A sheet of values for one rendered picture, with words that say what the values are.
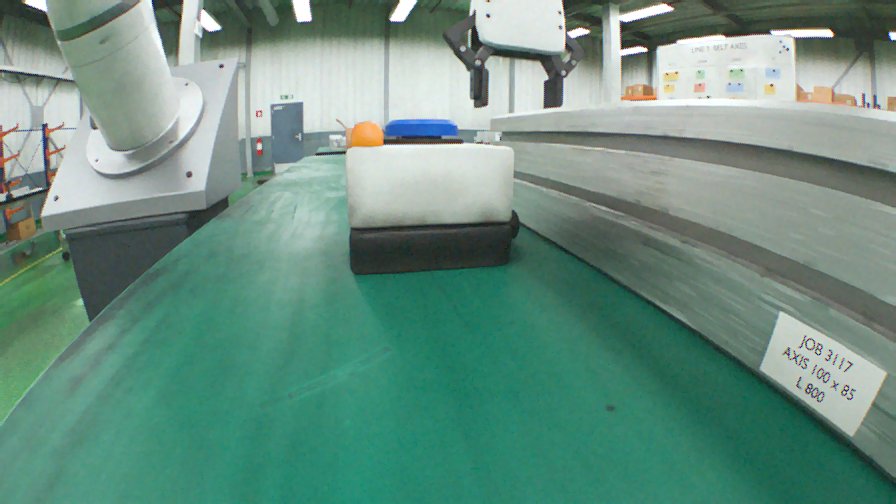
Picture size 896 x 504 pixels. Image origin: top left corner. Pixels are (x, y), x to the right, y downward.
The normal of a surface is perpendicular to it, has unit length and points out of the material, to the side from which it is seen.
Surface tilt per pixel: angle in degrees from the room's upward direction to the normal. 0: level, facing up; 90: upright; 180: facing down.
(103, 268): 90
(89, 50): 135
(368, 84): 90
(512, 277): 0
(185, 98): 45
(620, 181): 90
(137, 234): 90
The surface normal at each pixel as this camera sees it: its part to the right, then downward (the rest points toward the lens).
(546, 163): -0.98, 0.06
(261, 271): 0.01, -0.95
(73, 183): 0.23, -0.47
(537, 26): 0.23, 0.36
